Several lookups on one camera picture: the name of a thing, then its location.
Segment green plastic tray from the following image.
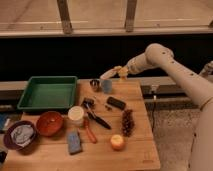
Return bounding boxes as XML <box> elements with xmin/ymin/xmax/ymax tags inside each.
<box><xmin>17</xmin><ymin>76</ymin><xmax>78</xmax><ymax>112</ymax></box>

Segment small dark nut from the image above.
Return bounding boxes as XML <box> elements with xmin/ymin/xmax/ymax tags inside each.
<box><xmin>105</xmin><ymin>105</ymin><xmax>112</xmax><ymax>111</ymax></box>

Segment orange handled pliers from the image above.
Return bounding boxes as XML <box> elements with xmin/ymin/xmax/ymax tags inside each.
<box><xmin>84</xmin><ymin>118</ymin><xmax>97</xmax><ymax>144</ymax></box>

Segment crumpled white cloth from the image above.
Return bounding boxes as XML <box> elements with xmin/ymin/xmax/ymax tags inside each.
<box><xmin>11</xmin><ymin>125</ymin><xmax>34</xmax><ymax>147</ymax></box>

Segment blue object at left edge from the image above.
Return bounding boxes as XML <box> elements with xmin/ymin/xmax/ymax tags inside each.
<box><xmin>0</xmin><ymin>113</ymin><xmax>21</xmax><ymax>134</ymax></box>

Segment left wooden frame post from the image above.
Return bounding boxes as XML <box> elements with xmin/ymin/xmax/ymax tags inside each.
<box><xmin>57</xmin><ymin>0</ymin><xmax>72</xmax><ymax>34</ymax></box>

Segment small metal cup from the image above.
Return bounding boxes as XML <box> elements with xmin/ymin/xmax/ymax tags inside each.
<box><xmin>90</xmin><ymin>79</ymin><xmax>100</xmax><ymax>92</ymax></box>

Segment brown grape bunch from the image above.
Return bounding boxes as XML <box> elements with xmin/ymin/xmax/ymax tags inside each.
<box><xmin>122</xmin><ymin>109</ymin><xmax>135</xmax><ymax>137</ymax></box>

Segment blue plastic cup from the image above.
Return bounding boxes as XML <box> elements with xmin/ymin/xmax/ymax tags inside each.
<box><xmin>101</xmin><ymin>79</ymin><xmax>112</xmax><ymax>94</ymax></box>

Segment dark purple bowl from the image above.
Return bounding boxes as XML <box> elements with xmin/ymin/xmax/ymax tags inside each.
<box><xmin>3</xmin><ymin>120</ymin><xmax>37</xmax><ymax>150</ymax></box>

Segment yellow banana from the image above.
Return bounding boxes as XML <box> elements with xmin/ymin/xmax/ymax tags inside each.
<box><xmin>100</xmin><ymin>69</ymin><xmax>117</xmax><ymax>80</ymax></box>

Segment black rectangular block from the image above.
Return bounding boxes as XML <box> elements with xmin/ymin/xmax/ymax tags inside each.
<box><xmin>107</xmin><ymin>97</ymin><xmax>126</xmax><ymax>110</ymax></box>

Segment orange bowl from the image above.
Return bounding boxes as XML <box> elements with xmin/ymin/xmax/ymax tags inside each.
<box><xmin>36</xmin><ymin>111</ymin><xmax>63</xmax><ymax>137</ymax></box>

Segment wooden frame post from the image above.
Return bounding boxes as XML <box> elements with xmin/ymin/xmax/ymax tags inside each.
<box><xmin>124</xmin><ymin>0</ymin><xmax>137</xmax><ymax>32</ymax></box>
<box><xmin>57</xmin><ymin>0</ymin><xmax>72</xmax><ymax>34</ymax></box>

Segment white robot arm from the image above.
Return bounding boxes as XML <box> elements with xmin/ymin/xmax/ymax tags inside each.
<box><xmin>122</xmin><ymin>43</ymin><xmax>213</xmax><ymax>171</ymax></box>

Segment yellow apple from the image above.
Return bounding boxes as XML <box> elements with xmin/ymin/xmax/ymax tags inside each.
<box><xmin>110</xmin><ymin>134</ymin><xmax>125</xmax><ymax>150</ymax></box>

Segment white cylindrical container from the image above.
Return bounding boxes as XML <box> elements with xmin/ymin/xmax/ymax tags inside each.
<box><xmin>68</xmin><ymin>106</ymin><xmax>84</xmax><ymax>126</ymax></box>

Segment right wooden frame post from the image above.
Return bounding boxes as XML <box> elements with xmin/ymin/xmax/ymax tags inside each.
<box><xmin>124</xmin><ymin>0</ymin><xmax>137</xmax><ymax>32</ymax></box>

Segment blue sponge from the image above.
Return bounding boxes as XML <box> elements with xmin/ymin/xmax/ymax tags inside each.
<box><xmin>67</xmin><ymin>131</ymin><xmax>82</xmax><ymax>155</ymax></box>

